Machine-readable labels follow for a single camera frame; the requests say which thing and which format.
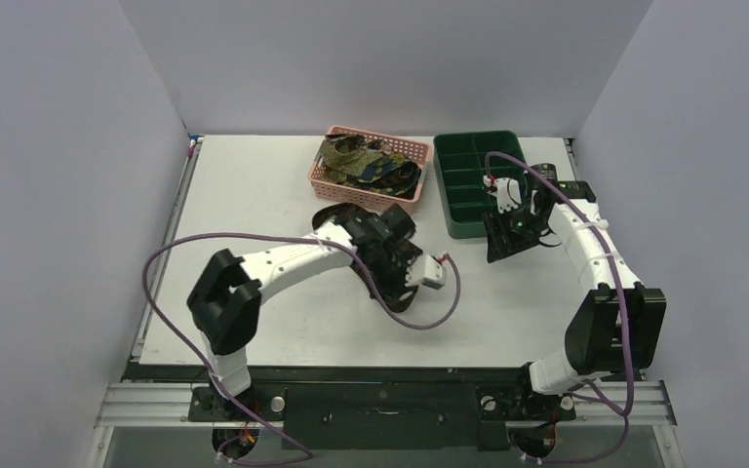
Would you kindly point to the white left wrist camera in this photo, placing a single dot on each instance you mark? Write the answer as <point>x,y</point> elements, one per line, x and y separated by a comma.
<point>426,271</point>

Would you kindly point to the black metal base rail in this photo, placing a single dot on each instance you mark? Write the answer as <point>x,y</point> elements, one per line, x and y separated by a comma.
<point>363,409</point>

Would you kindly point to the dark patterned necktie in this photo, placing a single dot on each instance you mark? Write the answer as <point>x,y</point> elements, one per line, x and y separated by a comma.
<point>347,216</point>

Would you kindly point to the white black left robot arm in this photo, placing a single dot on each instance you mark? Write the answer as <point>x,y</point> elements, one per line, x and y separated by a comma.
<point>225,301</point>

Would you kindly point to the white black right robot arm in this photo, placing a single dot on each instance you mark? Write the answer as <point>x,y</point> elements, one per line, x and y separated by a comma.
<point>618,322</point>

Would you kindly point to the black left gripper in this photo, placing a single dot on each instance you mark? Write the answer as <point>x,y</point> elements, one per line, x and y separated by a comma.
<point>393,296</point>

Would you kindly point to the green divided plastic tray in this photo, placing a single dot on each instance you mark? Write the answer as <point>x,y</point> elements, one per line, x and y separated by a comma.
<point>459,161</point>

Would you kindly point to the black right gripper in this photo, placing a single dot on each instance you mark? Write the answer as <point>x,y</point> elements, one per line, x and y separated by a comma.
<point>512,238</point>

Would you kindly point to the pile of patterned ties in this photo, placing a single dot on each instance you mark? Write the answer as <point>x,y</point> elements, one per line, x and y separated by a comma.
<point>369,165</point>

